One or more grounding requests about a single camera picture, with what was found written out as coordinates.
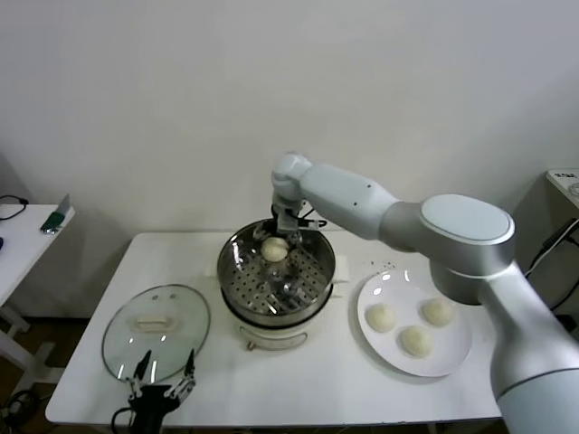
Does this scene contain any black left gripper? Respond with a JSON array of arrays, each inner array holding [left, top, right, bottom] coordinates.
[[126, 347, 198, 434]]

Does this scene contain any black power cable with plug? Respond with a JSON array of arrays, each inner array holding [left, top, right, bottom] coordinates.
[[524, 217, 579, 317]]

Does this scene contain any thin black cable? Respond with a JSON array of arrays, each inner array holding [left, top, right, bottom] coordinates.
[[0, 195, 31, 222]]

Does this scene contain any glass lid with cream handle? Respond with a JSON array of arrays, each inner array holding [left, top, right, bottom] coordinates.
[[100, 284, 213, 385]]

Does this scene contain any stainless steel steamer basket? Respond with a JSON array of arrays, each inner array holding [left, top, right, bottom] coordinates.
[[204, 218, 350, 327]]

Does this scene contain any white round plate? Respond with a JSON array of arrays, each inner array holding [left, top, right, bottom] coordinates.
[[356, 269, 473, 379]]

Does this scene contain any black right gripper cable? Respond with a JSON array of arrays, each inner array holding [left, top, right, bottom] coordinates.
[[296, 205, 327, 230]]

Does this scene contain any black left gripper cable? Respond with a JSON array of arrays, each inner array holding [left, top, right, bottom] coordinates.
[[110, 405, 137, 434]]

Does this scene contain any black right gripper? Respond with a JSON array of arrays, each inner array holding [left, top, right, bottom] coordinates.
[[270, 202, 303, 249]]

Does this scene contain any white steamed baozi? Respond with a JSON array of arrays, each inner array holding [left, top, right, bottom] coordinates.
[[397, 325, 434, 359], [365, 303, 399, 335], [261, 238, 290, 263], [421, 297, 455, 326]]

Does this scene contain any white side table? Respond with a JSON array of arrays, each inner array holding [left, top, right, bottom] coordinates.
[[0, 203, 76, 376]]

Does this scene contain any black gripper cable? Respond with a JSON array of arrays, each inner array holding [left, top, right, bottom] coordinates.
[[110, 405, 137, 434], [296, 205, 327, 230]]

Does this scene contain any cream electric cooker base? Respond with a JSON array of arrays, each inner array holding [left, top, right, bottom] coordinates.
[[220, 279, 345, 353]]

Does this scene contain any green handled scraper tool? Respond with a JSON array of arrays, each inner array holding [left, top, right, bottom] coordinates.
[[40, 194, 76, 235]]

